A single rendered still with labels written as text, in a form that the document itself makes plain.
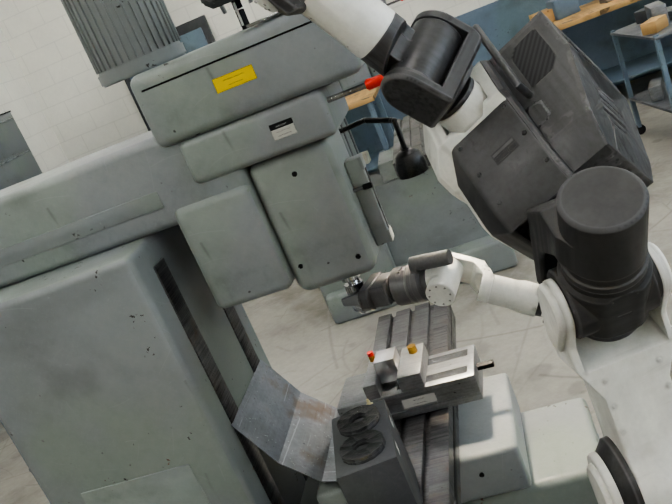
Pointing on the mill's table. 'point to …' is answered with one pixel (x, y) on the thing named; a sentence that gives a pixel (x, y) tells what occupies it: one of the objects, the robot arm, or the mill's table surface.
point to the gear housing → (265, 134)
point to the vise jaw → (412, 368)
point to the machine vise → (413, 402)
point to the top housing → (239, 77)
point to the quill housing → (316, 212)
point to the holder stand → (372, 458)
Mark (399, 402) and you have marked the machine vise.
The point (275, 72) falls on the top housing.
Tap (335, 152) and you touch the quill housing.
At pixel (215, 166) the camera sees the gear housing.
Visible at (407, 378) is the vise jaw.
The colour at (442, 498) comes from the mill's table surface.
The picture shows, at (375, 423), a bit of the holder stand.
